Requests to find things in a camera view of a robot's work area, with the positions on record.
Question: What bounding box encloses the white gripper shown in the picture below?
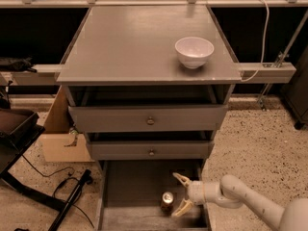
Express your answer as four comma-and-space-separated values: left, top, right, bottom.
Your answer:
171, 172, 205, 218

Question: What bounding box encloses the orange soda can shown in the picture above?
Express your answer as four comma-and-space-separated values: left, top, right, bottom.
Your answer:
161, 192, 174, 213

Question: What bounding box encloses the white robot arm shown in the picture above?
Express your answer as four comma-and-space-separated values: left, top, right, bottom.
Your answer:
172, 172, 308, 231

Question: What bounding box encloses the bottom grey open drawer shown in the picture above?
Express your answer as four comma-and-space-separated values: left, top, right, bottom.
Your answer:
95, 160, 211, 231

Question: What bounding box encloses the top grey drawer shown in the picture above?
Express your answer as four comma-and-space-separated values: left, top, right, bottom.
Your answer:
68, 105, 227, 133

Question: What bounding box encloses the middle grey drawer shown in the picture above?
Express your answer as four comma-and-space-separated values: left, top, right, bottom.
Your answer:
87, 141, 214, 160

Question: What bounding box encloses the grey drawer cabinet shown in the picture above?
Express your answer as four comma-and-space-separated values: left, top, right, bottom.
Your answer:
56, 5, 243, 162

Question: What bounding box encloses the cardboard box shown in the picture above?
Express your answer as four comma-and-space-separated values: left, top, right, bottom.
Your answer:
38, 88, 91, 163

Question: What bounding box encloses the white bowl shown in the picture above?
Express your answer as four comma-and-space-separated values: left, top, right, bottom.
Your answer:
174, 37, 215, 69

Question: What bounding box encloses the black stand base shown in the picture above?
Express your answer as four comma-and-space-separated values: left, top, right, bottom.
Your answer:
0, 125, 94, 231

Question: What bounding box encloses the black floor cable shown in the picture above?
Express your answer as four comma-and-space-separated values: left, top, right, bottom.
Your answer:
20, 154, 95, 229

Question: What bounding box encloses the metal rail beam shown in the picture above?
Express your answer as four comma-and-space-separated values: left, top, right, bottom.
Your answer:
0, 63, 295, 87

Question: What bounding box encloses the white hanging cable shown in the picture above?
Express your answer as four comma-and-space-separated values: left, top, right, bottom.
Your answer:
241, 0, 270, 83

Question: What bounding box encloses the black bag on rail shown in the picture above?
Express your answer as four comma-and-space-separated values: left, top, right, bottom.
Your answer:
0, 57, 37, 73

